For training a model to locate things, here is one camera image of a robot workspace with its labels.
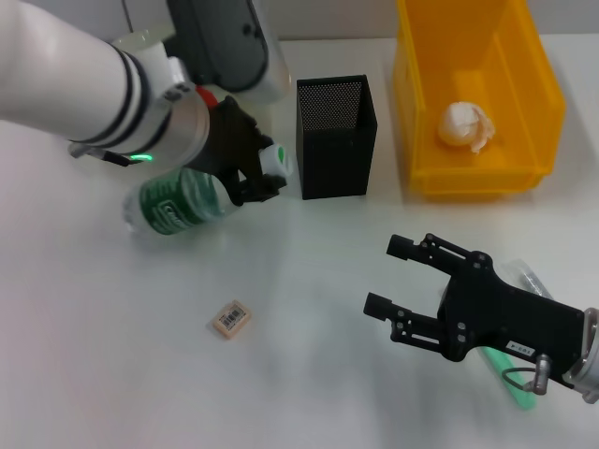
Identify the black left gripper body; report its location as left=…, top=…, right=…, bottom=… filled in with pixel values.
left=186, top=95, right=275, bottom=188

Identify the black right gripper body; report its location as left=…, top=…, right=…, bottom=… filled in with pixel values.
left=437, top=252, right=589, bottom=381

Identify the green pen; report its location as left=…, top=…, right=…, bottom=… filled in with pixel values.
left=481, top=346, right=537, bottom=413

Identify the clear green-label water bottle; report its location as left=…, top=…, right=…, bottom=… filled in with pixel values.
left=122, top=142, right=294, bottom=238

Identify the white paper ball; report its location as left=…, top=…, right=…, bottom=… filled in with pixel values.
left=435, top=101, right=497, bottom=155

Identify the silver pen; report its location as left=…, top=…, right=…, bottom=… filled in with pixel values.
left=503, top=259, right=556, bottom=300

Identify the black mesh pen holder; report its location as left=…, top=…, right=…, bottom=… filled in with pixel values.
left=295, top=74, right=379, bottom=201

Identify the beige eraser with barcode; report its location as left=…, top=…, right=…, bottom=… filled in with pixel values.
left=209, top=299, right=254, bottom=340

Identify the yellow plastic bin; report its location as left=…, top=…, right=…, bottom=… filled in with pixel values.
left=391, top=0, right=567, bottom=197

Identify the right gripper connector cable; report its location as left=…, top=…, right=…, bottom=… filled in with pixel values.
left=503, top=354, right=553, bottom=397

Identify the gripper connector cable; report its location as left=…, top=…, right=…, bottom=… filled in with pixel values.
left=69, top=142, right=131, bottom=168
left=503, top=354, right=553, bottom=397

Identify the left gripper connector cable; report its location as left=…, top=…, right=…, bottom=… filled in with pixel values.
left=69, top=142, right=131, bottom=168

